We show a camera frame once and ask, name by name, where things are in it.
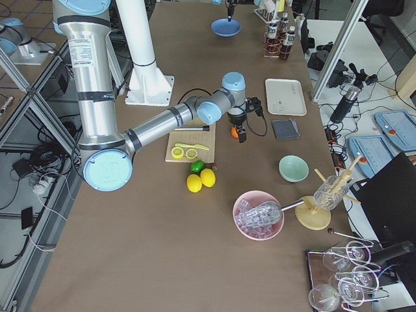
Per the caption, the bamboo cutting board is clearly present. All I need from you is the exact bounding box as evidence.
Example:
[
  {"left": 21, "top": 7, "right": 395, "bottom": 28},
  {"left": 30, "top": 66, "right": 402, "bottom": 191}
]
[{"left": 165, "top": 123, "right": 216, "bottom": 163}]

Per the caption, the grey folded cloth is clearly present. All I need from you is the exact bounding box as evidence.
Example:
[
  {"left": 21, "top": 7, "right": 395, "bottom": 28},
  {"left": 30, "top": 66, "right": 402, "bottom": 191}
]
[{"left": 272, "top": 119, "right": 300, "bottom": 140}]

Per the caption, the lower blue teach pendant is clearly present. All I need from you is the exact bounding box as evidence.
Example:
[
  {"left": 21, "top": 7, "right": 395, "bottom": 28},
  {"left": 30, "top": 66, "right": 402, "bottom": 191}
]
[{"left": 348, "top": 135, "right": 397, "bottom": 178}]

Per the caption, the wooden cup stand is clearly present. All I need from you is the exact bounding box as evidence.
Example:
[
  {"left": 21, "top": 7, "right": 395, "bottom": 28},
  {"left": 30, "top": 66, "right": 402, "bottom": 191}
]
[{"left": 295, "top": 154, "right": 361, "bottom": 230}]

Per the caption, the pink ice bowl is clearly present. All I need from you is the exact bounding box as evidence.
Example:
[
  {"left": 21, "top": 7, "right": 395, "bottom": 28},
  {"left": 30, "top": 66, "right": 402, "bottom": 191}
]
[{"left": 233, "top": 190, "right": 285, "bottom": 241}]

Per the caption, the lemon half slice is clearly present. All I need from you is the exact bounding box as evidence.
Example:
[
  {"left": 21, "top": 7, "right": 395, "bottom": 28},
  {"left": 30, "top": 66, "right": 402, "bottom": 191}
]
[
  {"left": 171, "top": 146, "right": 185, "bottom": 159},
  {"left": 185, "top": 148, "right": 198, "bottom": 160}
]

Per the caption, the upper whole lemon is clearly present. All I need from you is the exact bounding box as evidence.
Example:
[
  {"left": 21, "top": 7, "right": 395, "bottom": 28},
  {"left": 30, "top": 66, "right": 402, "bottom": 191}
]
[{"left": 200, "top": 168, "right": 216, "bottom": 187}]

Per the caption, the cream rabbit tray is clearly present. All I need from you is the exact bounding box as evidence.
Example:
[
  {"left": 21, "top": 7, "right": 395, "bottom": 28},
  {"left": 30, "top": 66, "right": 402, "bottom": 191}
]
[{"left": 265, "top": 78, "right": 307, "bottom": 116}]

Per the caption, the lower whole lemon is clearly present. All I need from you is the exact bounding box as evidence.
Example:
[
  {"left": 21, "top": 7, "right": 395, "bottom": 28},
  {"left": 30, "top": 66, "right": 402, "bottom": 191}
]
[{"left": 186, "top": 174, "right": 202, "bottom": 193}]

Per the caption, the steel muddler black tip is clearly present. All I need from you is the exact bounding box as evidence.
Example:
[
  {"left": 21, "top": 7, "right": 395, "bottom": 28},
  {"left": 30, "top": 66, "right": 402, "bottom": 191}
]
[{"left": 174, "top": 125, "right": 210, "bottom": 131}]

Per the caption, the green lime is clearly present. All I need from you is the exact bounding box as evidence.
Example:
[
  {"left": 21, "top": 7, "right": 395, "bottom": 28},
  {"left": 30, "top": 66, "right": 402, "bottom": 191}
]
[{"left": 190, "top": 160, "right": 205, "bottom": 174}]

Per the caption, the blue teach pendant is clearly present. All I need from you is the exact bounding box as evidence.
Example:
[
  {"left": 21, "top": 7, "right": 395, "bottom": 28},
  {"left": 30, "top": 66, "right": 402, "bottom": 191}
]
[
  {"left": 374, "top": 110, "right": 416, "bottom": 152},
  {"left": 348, "top": 135, "right": 397, "bottom": 178}
]

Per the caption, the back right tea bottle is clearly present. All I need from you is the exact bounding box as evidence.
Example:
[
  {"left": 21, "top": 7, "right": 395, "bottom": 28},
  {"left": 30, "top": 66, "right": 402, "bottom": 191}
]
[{"left": 265, "top": 19, "right": 279, "bottom": 57}]

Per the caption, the metal ice scoop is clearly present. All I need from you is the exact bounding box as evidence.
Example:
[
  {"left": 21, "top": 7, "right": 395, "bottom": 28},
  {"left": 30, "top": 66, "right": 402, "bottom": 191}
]
[{"left": 237, "top": 199, "right": 304, "bottom": 228}]

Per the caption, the wine glass rack tray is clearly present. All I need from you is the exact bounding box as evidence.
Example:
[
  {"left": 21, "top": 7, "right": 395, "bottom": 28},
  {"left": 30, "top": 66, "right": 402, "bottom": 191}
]
[{"left": 305, "top": 239, "right": 390, "bottom": 311}]

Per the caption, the mint green bowl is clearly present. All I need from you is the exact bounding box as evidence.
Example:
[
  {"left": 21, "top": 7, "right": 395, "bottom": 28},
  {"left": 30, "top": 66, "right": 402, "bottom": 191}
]
[{"left": 278, "top": 155, "right": 309, "bottom": 183}]

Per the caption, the black thermos bottle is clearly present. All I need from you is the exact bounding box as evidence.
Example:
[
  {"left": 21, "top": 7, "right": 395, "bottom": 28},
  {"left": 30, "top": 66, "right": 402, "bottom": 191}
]
[{"left": 330, "top": 86, "right": 361, "bottom": 124}]

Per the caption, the copper wire bottle rack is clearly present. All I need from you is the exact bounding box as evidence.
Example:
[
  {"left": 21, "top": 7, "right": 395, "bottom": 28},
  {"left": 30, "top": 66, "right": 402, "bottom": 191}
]
[{"left": 263, "top": 19, "right": 289, "bottom": 58}]

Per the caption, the white wire cup rack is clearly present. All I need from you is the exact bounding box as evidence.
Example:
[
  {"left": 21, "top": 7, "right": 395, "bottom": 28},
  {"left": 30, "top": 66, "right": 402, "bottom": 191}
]
[{"left": 253, "top": 0, "right": 286, "bottom": 24}]

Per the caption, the yellow plastic knife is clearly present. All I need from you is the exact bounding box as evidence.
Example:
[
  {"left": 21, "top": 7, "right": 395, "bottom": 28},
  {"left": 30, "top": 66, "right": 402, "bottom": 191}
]
[{"left": 174, "top": 143, "right": 210, "bottom": 151}]

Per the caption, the glass on wooden stand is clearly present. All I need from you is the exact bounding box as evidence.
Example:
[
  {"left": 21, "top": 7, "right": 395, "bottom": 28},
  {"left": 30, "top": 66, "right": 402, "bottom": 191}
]
[{"left": 313, "top": 175, "right": 348, "bottom": 211}]

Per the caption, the back left tea bottle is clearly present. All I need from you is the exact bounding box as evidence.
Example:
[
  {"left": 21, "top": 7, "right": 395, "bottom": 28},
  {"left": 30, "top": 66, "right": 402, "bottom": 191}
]
[{"left": 279, "top": 12, "right": 289, "bottom": 33}]

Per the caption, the upper blue teach pendant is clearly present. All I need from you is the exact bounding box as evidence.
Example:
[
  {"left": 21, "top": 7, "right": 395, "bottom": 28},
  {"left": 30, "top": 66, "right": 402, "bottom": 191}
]
[{"left": 374, "top": 110, "right": 416, "bottom": 152}]

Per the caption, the lower lemon half slice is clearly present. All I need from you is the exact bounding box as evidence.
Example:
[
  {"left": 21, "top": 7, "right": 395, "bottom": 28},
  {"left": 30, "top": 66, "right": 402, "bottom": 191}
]
[{"left": 171, "top": 146, "right": 185, "bottom": 159}]

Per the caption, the whole lemon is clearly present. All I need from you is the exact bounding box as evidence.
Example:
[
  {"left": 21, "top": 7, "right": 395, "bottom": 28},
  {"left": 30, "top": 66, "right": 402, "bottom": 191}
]
[
  {"left": 200, "top": 168, "right": 216, "bottom": 187},
  {"left": 186, "top": 174, "right": 202, "bottom": 193}
]

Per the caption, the tea bottle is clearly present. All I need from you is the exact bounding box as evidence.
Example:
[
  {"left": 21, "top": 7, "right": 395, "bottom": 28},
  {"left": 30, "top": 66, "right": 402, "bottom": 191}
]
[
  {"left": 279, "top": 26, "right": 296, "bottom": 60},
  {"left": 265, "top": 19, "right": 279, "bottom": 57},
  {"left": 279, "top": 12, "right": 289, "bottom": 33}
]

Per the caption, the orange mandarin fruit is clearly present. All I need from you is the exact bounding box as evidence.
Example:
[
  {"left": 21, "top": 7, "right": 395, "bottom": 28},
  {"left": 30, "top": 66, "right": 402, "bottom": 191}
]
[{"left": 231, "top": 127, "right": 239, "bottom": 138}]

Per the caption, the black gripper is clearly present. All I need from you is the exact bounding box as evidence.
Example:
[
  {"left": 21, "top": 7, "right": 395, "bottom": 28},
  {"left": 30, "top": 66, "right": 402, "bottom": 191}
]
[
  {"left": 226, "top": 0, "right": 236, "bottom": 22},
  {"left": 227, "top": 107, "right": 247, "bottom": 143}
]

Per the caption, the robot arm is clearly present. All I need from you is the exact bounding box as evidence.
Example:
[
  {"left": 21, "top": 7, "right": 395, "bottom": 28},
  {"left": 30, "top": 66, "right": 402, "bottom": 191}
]
[{"left": 53, "top": 1, "right": 246, "bottom": 192}]

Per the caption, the front tea bottle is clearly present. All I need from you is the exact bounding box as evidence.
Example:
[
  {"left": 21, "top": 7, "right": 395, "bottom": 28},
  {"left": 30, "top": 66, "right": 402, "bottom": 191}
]
[{"left": 279, "top": 26, "right": 296, "bottom": 60}]

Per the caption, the blue round plate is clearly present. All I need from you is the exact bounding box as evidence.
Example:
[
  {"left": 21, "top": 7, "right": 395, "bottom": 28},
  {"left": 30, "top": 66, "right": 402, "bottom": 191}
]
[{"left": 211, "top": 18, "right": 241, "bottom": 37}]

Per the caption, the upper lemon half slice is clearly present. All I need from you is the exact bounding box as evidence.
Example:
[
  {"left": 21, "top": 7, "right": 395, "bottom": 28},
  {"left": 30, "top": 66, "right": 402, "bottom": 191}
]
[{"left": 185, "top": 148, "right": 198, "bottom": 160}]

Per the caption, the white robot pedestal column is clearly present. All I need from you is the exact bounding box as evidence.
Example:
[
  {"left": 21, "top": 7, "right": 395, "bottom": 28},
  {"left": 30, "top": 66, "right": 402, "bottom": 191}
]
[{"left": 116, "top": 0, "right": 174, "bottom": 107}]

